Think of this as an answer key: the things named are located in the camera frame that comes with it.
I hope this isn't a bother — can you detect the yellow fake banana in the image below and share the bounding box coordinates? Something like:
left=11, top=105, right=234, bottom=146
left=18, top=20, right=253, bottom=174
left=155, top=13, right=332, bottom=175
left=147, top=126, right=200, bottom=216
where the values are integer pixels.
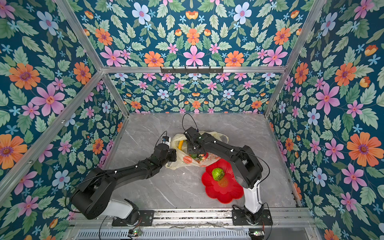
left=178, top=140, right=184, bottom=150

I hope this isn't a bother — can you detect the yellow plastic fruit-print bag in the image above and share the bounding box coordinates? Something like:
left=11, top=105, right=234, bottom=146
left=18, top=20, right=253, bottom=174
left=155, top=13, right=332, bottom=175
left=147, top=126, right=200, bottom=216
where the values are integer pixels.
left=166, top=134, right=220, bottom=170

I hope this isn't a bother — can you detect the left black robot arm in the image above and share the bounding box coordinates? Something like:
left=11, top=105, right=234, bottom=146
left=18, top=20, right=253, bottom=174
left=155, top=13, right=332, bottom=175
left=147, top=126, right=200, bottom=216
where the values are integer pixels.
left=70, top=136, right=177, bottom=226

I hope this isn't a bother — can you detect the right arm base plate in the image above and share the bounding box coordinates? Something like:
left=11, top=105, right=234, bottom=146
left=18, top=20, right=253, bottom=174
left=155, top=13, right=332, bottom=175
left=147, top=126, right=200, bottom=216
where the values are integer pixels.
left=232, top=205, right=273, bottom=226

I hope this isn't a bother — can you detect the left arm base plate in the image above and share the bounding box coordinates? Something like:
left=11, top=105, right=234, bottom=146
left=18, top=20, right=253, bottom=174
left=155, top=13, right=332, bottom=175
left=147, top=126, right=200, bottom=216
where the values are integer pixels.
left=112, top=210, right=155, bottom=227

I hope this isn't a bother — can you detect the white vent grille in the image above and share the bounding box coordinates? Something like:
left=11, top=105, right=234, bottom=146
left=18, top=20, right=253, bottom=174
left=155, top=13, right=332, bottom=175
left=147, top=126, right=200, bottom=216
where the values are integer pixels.
left=75, top=229, right=251, bottom=240

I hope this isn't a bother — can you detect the red flower-shaped plate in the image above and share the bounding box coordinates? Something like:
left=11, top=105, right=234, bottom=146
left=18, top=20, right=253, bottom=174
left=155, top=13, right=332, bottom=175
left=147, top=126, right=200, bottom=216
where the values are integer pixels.
left=202, top=159, right=244, bottom=204

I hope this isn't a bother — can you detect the black hook rail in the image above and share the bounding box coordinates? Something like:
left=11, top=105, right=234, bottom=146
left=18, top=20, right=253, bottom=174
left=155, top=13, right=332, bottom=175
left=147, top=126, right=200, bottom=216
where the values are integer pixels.
left=160, top=67, right=224, bottom=74

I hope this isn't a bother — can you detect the aluminium mounting rail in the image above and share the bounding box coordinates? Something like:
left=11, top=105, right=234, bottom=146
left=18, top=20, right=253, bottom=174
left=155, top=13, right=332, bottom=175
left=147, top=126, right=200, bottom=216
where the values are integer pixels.
left=66, top=207, right=318, bottom=237

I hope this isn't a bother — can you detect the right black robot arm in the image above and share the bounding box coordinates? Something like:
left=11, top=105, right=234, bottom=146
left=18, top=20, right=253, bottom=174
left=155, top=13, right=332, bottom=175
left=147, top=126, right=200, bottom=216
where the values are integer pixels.
left=184, top=127, right=264, bottom=225

